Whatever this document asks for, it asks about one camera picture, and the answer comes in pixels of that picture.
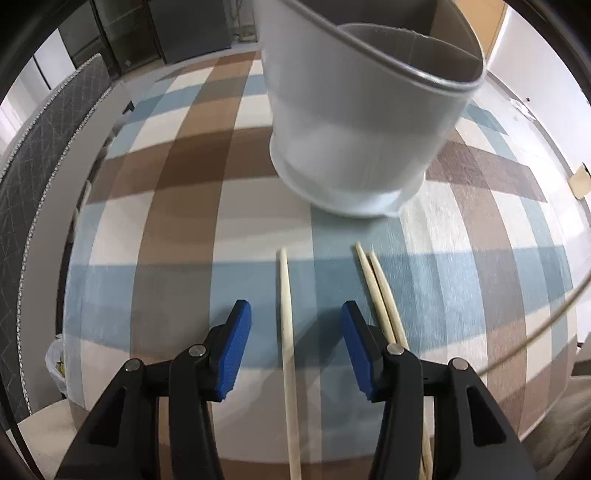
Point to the pale wooden chopstick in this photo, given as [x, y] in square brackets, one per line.
[385, 290]
[287, 323]

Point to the clear plastic bag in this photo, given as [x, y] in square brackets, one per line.
[55, 360]

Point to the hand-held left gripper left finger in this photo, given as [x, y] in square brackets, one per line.
[233, 355]

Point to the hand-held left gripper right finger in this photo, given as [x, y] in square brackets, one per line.
[360, 355]

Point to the dark cabinet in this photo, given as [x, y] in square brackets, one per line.
[138, 27]

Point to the bundle of wooden chopsticks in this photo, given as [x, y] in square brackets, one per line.
[369, 277]

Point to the brown cardboard piece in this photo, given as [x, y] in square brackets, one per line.
[581, 182]

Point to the cream seat cushion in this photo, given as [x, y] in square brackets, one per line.
[41, 424]

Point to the plaid blue brown tablecloth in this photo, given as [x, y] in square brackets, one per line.
[184, 207]

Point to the grey quilted mattress edge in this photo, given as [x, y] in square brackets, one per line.
[27, 184]

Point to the white round utensil holder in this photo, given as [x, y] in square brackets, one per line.
[341, 115]

